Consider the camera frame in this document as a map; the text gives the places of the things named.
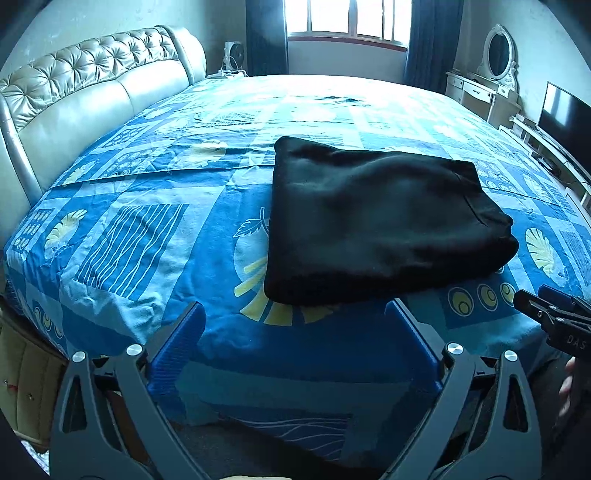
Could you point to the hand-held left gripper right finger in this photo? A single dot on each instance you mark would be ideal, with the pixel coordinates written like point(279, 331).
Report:
point(412, 347)

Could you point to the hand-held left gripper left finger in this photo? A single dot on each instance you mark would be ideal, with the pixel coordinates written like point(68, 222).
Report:
point(178, 351)

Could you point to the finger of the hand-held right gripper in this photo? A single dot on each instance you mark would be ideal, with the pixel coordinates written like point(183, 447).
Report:
point(561, 296)
point(531, 305)

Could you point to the black pants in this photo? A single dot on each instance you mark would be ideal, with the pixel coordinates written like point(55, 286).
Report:
point(378, 221)

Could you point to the person's right hand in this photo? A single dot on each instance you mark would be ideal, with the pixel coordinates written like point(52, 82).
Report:
point(568, 387)

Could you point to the blue patterned bed sheet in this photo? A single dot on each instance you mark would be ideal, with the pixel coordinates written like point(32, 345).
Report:
point(161, 258)

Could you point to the white tv stand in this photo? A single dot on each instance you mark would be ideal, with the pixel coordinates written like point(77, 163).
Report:
point(549, 152)

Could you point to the black flat screen tv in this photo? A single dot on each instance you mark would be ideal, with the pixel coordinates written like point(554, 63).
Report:
point(565, 117)

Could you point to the white dressing table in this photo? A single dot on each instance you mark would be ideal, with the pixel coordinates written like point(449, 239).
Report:
point(480, 94)

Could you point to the oval white framed mirror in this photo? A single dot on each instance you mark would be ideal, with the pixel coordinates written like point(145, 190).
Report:
point(498, 53)

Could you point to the beige tufted leather headboard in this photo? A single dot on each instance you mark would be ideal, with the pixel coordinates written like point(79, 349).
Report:
point(83, 92)

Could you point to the white box fan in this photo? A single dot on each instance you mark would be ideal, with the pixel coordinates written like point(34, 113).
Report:
point(234, 56)

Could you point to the window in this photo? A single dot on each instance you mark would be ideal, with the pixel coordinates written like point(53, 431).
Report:
point(346, 18)

